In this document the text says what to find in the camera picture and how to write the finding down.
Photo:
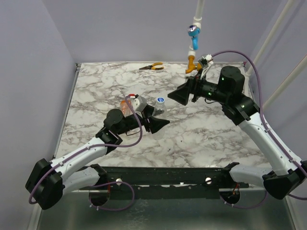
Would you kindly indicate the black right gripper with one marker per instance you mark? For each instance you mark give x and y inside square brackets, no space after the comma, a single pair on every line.
[195,88]

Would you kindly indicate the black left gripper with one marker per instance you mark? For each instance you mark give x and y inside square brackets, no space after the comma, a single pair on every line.
[155,124]

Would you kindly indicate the orange label tea bottle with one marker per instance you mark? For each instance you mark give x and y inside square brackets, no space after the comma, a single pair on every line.
[124,105]

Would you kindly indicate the blue Pocari Sweat cap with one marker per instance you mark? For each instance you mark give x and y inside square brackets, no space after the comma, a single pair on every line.
[160,100]

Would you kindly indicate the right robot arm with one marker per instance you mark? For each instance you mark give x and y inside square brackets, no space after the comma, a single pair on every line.
[287,170]

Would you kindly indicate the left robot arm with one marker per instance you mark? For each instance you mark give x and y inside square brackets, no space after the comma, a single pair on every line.
[49,180]

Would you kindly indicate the orange plastic faucet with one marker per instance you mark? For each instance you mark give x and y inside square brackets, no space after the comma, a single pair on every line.
[191,65]

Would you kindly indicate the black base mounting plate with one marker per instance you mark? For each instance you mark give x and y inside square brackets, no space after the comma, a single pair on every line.
[166,183]

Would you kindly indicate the yellow handled pliers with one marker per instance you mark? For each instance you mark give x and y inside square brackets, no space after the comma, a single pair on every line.
[154,66]

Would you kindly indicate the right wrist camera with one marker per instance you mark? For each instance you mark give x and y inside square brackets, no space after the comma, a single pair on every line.
[204,64]

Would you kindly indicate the white PVC pipe frame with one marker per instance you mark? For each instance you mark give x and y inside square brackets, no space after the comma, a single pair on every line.
[292,75]

